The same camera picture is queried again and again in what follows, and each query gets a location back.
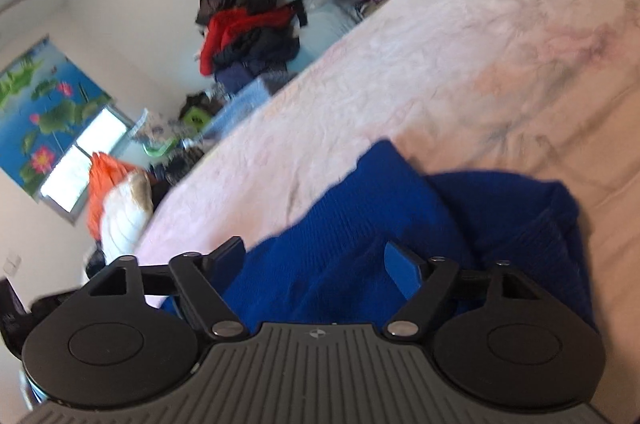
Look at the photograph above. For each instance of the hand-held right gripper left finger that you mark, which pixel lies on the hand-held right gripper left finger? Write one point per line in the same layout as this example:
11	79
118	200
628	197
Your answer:
227	254

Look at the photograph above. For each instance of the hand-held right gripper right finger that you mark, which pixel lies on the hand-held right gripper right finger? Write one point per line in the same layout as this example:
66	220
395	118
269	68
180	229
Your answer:
402	266

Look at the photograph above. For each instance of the blue knit sweater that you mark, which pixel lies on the blue knit sweater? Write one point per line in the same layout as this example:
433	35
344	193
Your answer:
350	229

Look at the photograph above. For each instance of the pile of dark clothes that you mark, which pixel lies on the pile of dark clothes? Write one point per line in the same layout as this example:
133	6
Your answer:
255	47

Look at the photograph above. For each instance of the orange and white cloth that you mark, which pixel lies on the orange and white cloth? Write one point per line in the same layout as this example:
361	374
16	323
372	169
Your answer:
122	219

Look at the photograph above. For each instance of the green plastic stool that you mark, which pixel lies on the green plastic stool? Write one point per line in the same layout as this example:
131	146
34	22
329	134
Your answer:
196	117

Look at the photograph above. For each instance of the light blue blanket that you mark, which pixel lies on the light blue blanket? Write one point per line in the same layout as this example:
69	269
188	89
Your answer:
245	104

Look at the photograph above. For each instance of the window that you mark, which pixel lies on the window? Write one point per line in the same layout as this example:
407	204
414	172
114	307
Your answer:
85	159

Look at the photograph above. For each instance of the bed with pink cover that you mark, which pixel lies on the bed with pink cover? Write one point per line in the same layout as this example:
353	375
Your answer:
450	54

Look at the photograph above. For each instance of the red garment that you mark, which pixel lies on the red garment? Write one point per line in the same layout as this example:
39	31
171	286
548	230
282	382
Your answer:
230	27

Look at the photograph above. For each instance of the lotus flower curtain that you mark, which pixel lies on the lotus flower curtain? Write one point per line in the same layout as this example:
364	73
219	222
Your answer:
45	104

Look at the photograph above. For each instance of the pale blue cloth bundle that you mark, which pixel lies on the pale blue cloth bundle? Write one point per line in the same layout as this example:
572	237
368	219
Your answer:
325	22

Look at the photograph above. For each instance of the white wall switch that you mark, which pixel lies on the white wall switch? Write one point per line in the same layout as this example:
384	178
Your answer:
11	266

